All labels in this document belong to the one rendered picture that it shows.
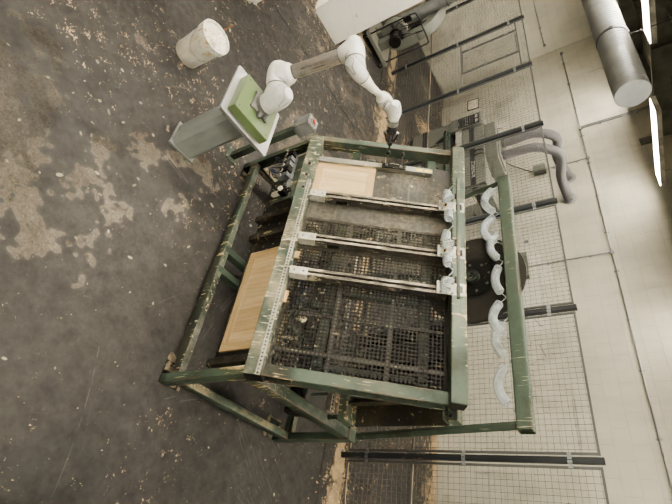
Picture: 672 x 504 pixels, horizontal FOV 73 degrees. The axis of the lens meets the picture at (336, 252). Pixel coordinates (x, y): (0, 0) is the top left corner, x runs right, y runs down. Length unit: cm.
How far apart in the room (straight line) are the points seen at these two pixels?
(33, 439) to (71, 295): 80
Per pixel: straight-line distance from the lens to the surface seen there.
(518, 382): 325
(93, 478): 326
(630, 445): 725
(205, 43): 426
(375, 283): 308
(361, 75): 328
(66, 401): 313
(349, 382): 278
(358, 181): 375
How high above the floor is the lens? 275
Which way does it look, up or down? 30 degrees down
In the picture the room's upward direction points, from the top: 77 degrees clockwise
